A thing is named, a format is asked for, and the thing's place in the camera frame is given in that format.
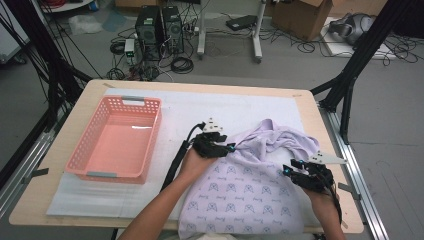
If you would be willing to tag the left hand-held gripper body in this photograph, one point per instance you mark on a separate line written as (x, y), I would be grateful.
(208, 146)

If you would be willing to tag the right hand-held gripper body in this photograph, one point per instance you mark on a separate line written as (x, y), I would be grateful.
(315, 178)

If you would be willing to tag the lilac printed towel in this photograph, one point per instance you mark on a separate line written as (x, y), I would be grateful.
(246, 193)

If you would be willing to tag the pink plastic basket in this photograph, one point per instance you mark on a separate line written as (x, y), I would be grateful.
(116, 143)

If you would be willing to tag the person's left hand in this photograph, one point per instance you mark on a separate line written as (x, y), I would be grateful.
(195, 165)

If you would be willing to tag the person's right hand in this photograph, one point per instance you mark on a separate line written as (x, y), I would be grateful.
(320, 201)

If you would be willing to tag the white grid mat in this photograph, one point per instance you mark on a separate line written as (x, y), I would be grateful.
(186, 106)

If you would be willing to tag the white metal stand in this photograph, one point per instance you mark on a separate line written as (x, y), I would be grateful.
(201, 33)

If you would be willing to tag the slim black computer tower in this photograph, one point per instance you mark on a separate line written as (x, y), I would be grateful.
(173, 31)

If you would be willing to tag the white floor board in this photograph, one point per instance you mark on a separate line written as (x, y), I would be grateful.
(336, 48)

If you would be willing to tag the flat black device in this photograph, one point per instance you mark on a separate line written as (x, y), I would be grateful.
(241, 22)

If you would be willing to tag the small white power unit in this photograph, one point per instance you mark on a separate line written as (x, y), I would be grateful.
(129, 48)

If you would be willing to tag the large black computer tower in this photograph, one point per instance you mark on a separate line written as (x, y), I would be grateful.
(148, 33)

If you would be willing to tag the brown cardboard box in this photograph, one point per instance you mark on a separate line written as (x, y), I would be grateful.
(300, 16)

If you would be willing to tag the clear plastic bag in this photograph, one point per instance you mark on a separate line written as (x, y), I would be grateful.
(83, 24)

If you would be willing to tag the white round table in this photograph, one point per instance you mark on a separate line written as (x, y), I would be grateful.
(66, 6)

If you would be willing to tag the grey metal bracket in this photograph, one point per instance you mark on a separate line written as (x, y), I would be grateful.
(39, 172)
(350, 190)

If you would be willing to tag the aluminium rail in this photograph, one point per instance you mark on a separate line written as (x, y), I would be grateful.
(366, 206)
(36, 150)

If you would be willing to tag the black frame post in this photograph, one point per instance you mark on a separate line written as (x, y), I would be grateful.
(56, 66)
(363, 50)

